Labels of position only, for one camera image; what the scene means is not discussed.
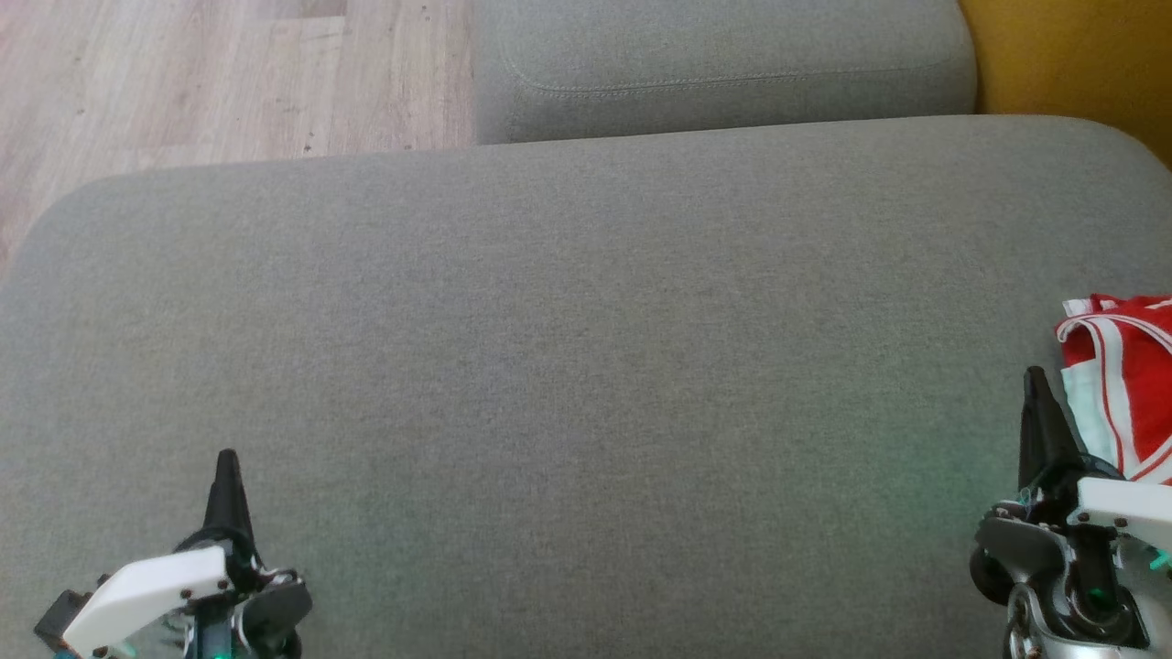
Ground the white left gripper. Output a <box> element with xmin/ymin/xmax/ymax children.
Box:
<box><xmin>60</xmin><ymin>448</ymin><xmax>313</xmax><ymax>659</ymax></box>

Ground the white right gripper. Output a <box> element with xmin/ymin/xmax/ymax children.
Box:
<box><xmin>969</xmin><ymin>366</ymin><xmax>1172</xmax><ymax>610</ymax></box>

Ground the red white sports jersey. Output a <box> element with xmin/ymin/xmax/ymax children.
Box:
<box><xmin>1055</xmin><ymin>295</ymin><xmax>1172</xmax><ymax>486</ymax></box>

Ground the yellow fabric cushion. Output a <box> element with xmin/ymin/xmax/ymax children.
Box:
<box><xmin>957</xmin><ymin>0</ymin><xmax>1172</xmax><ymax>170</ymax></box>

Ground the small grey sofa cushion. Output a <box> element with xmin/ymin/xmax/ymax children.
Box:
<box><xmin>472</xmin><ymin>0</ymin><xmax>979</xmax><ymax>146</ymax></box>

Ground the large grey sofa seat cushion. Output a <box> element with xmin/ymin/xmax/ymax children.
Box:
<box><xmin>0</xmin><ymin>114</ymin><xmax>1172</xmax><ymax>659</ymax></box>

